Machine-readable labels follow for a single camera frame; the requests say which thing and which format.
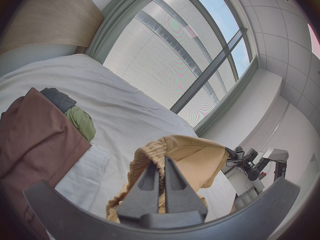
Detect green garment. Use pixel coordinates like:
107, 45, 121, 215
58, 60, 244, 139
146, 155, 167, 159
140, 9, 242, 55
64, 106, 97, 142

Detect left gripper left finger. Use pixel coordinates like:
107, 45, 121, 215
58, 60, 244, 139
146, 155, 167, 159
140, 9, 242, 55
117, 156, 160, 221

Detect bed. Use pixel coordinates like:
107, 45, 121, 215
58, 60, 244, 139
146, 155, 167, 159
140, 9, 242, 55
0, 0, 237, 240

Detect tan shorts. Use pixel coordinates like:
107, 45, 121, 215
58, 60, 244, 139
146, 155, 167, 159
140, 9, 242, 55
105, 134, 227, 224

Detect pale grey garment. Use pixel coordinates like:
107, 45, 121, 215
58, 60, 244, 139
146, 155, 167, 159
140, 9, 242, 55
54, 143, 110, 209

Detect grey-green curtain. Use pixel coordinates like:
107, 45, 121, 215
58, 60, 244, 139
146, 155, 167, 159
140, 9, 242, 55
85, 0, 175, 64

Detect brown garment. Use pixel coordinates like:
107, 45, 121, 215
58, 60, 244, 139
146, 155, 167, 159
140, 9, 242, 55
0, 87, 92, 240

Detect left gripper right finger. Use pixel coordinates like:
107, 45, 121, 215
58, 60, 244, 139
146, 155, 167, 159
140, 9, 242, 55
164, 156, 208, 219

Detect black garment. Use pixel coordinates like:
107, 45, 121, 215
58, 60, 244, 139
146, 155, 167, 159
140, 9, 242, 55
40, 88, 77, 114

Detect window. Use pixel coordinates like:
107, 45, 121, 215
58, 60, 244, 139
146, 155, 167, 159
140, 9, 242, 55
102, 0, 252, 129

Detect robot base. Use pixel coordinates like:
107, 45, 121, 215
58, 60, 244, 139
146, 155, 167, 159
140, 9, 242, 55
222, 159, 265, 211

